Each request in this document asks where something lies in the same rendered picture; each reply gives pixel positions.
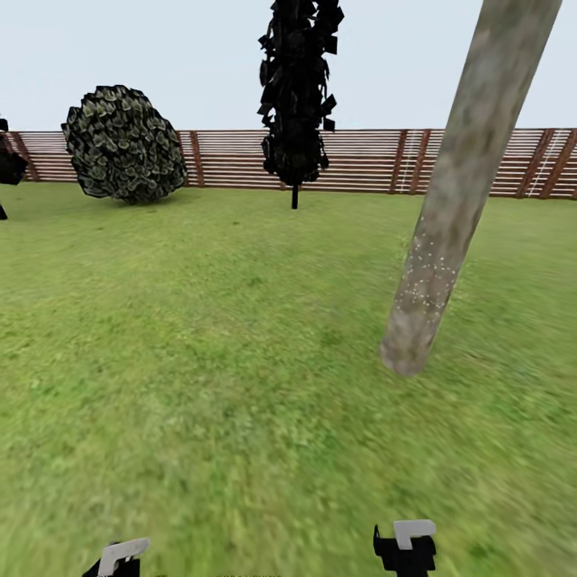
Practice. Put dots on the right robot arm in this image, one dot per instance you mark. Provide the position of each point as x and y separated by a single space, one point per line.
410 554

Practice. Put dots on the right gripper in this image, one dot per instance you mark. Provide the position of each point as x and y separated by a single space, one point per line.
396 559

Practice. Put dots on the bush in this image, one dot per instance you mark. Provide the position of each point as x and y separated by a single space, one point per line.
121 148

